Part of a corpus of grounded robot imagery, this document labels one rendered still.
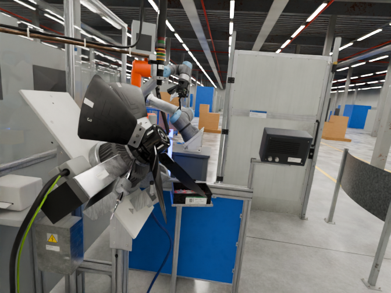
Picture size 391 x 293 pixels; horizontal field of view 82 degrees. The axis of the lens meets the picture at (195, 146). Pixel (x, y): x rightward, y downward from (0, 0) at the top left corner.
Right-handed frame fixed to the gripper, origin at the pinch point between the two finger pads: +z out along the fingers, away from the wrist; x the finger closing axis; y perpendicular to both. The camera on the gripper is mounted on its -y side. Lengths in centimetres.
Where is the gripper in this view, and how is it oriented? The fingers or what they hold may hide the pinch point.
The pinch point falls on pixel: (174, 106)
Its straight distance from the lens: 167.1
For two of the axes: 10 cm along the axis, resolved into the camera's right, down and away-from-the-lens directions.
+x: 4.5, 2.7, 8.5
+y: 8.7, 0.9, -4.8
